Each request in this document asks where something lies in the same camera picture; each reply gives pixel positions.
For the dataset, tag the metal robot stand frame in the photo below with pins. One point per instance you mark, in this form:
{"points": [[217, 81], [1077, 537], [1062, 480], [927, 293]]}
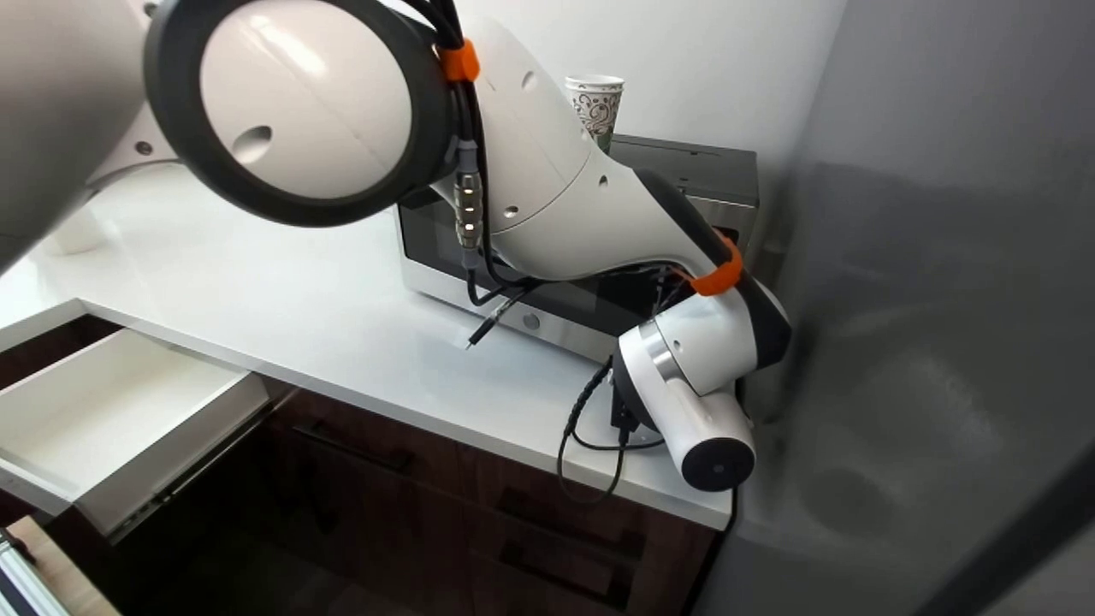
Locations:
{"points": [[16, 586]]}

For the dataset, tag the dark wood cabinet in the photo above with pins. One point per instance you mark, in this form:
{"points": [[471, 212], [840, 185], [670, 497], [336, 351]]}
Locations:
{"points": [[458, 513]]}

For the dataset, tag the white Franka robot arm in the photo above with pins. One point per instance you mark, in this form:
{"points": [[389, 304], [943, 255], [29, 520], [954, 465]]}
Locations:
{"points": [[296, 102]]}

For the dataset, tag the white open drawer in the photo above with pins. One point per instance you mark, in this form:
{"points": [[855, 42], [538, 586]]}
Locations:
{"points": [[103, 413]]}

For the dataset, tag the patterned paper cup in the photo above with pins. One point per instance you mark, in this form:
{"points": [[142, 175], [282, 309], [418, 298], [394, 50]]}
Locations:
{"points": [[601, 106]]}

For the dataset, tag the grey refrigerator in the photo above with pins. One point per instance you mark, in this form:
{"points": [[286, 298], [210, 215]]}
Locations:
{"points": [[912, 343]]}

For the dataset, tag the black and steel microwave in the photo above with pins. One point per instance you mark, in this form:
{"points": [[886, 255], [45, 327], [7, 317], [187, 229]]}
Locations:
{"points": [[696, 172]]}

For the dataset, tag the wooden board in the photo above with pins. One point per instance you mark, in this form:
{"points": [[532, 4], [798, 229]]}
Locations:
{"points": [[64, 568]]}

